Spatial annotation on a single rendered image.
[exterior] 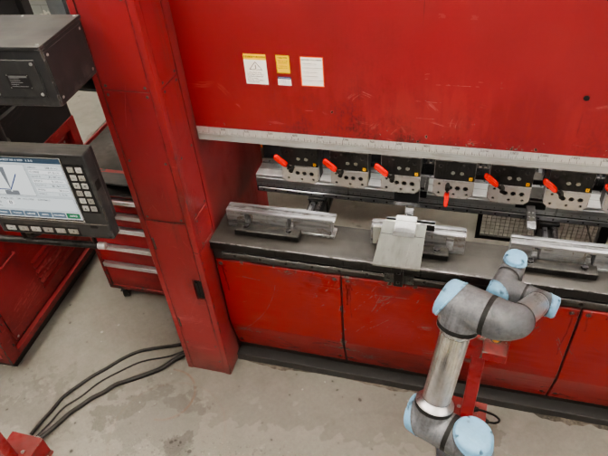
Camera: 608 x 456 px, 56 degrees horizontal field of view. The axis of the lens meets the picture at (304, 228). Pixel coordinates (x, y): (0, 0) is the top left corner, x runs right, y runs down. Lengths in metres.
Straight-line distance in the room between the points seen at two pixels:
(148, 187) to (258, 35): 0.76
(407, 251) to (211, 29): 1.10
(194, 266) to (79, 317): 1.32
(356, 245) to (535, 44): 1.07
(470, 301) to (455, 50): 0.83
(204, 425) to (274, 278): 0.87
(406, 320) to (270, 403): 0.86
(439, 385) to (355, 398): 1.32
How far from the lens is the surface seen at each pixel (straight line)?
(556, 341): 2.66
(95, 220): 2.11
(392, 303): 2.55
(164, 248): 2.58
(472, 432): 1.80
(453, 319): 1.60
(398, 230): 2.36
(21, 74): 1.92
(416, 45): 1.97
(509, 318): 1.57
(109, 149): 3.20
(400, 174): 2.22
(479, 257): 2.46
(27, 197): 2.20
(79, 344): 3.59
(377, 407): 3.00
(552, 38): 1.96
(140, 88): 2.12
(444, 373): 1.71
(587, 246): 2.49
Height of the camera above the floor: 2.54
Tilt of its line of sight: 40 degrees down
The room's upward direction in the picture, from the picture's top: 5 degrees counter-clockwise
